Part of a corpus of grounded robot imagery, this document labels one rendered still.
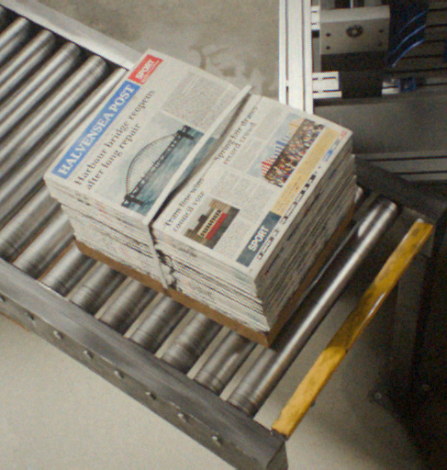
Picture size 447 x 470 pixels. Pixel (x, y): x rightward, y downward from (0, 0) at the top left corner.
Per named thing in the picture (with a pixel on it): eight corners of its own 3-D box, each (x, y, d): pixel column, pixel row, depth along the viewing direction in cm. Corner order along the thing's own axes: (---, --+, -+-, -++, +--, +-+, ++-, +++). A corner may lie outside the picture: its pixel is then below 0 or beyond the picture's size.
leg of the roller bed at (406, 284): (419, 389, 221) (445, 236, 164) (406, 408, 219) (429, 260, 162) (396, 376, 223) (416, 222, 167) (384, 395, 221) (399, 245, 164)
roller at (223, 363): (369, 200, 162) (370, 184, 158) (214, 410, 144) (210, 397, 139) (345, 188, 164) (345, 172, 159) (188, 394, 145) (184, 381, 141)
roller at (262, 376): (402, 217, 159) (404, 200, 155) (248, 433, 141) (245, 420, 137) (377, 204, 161) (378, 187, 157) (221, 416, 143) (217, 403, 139)
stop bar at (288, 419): (435, 231, 151) (436, 225, 149) (288, 444, 134) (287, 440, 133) (417, 223, 152) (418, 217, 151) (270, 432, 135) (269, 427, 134)
